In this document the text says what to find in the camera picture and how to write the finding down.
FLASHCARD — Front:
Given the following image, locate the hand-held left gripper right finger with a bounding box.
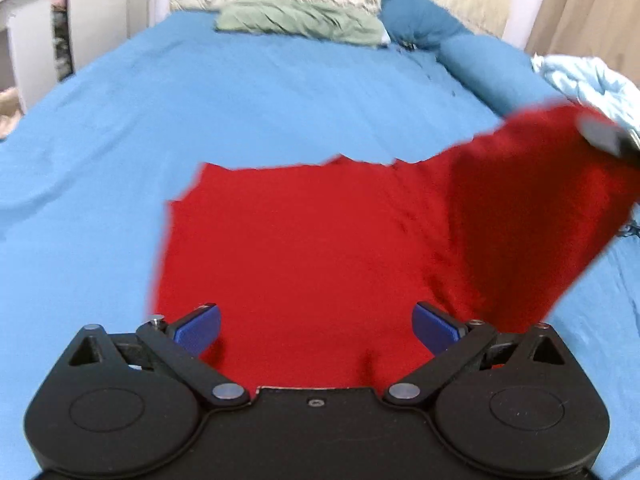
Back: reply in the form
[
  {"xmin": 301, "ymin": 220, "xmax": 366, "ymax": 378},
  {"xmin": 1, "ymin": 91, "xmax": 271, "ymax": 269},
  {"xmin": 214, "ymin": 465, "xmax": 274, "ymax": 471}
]
[{"xmin": 384, "ymin": 302, "xmax": 576, "ymax": 403}]

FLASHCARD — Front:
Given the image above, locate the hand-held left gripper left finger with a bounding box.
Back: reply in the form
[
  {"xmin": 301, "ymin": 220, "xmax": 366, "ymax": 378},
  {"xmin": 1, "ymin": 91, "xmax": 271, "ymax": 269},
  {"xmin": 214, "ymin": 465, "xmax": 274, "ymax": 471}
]
[{"xmin": 60, "ymin": 304, "xmax": 251, "ymax": 406}]

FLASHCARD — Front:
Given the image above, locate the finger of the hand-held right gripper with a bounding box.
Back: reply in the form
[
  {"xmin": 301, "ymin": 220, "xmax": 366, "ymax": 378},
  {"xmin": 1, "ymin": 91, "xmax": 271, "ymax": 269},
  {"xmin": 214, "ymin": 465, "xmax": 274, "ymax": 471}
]
[{"xmin": 575, "ymin": 110, "xmax": 640, "ymax": 159}]

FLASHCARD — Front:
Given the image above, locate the red knit sweater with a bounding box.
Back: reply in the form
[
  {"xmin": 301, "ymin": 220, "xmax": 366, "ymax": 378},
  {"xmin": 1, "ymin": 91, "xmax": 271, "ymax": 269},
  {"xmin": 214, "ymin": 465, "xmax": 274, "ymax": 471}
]
[{"xmin": 150, "ymin": 102, "xmax": 640, "ymax": 392}]

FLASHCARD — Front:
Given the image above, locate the light blue blanket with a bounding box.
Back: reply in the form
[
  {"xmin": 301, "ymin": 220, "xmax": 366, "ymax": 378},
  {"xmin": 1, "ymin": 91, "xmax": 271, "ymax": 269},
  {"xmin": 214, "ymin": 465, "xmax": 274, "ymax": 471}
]
[{"xmin": 530, "ymin": 54, "xmax": 640, "ymax": 133}]

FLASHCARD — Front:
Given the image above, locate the beige curtain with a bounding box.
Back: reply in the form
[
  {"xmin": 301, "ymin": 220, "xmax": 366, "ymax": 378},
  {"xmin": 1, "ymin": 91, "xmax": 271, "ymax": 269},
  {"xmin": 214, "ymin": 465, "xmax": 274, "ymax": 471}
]
[{"xmin": 522, "ymin": 0, "xmax": 640, "ymax": 86}]

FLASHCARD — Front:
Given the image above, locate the light blue bolster pillow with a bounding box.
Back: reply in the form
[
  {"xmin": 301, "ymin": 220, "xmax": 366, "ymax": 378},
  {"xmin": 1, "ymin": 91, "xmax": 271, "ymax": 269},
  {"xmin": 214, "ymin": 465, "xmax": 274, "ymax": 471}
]
[{"xmin": 437, "ymin": 35, "xmax": 571, "ymax": 117}]

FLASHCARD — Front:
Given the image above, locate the dark blue pillow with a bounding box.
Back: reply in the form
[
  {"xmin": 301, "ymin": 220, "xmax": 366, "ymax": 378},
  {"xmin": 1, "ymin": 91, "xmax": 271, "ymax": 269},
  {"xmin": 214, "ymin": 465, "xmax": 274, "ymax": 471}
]
[{"xmin": 380, "ymin": 0, "xmax": 473, "ymax": 52}]

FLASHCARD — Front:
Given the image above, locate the green pillow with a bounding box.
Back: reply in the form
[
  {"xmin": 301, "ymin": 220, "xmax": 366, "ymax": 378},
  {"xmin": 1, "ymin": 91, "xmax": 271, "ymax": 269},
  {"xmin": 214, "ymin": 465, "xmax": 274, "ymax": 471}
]
[{"xmin": 214, "ymin": 0, "xmax": 389, "ymax": 49}]

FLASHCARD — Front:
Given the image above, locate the white wardrobe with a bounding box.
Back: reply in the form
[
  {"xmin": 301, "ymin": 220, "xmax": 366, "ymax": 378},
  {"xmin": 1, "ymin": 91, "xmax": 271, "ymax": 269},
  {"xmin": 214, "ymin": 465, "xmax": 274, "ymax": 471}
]
[{"xmin": 67, "ymin": 0, "xmax": 153, "ymax": 73}]

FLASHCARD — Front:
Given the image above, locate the white cabinet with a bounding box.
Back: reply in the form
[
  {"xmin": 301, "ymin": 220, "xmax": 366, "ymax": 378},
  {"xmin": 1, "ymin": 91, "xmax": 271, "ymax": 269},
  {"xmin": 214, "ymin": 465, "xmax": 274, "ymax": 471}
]
[{"xmin": 0, "ymin": 0, "xmax": 57, "ymax": 113}]

